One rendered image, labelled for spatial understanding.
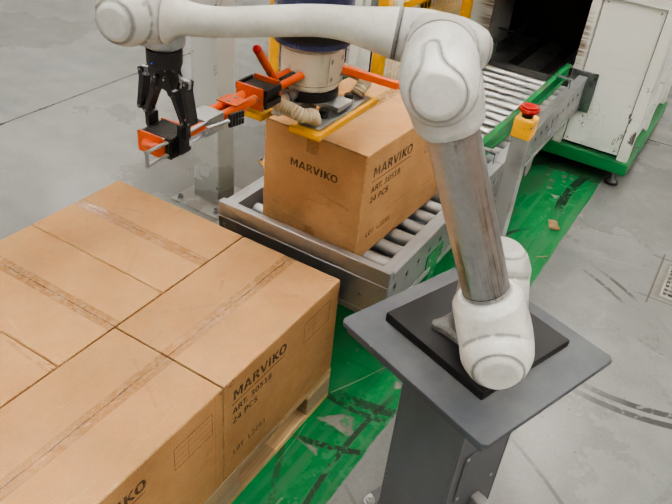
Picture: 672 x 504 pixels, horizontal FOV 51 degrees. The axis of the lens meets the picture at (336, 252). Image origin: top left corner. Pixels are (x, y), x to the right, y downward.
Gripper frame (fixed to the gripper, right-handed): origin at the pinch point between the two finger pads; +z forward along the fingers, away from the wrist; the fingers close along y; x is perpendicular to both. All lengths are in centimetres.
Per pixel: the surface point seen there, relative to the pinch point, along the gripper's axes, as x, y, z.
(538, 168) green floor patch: -290, -23, 121
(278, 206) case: -70, 16, 59
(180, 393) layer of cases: 10, -10, 67
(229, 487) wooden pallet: 0, -18, 112
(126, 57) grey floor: -250, 275, 122
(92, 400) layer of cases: 25, 6, 67
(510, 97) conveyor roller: -247, -7, 67
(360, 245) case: -71, -17, 61
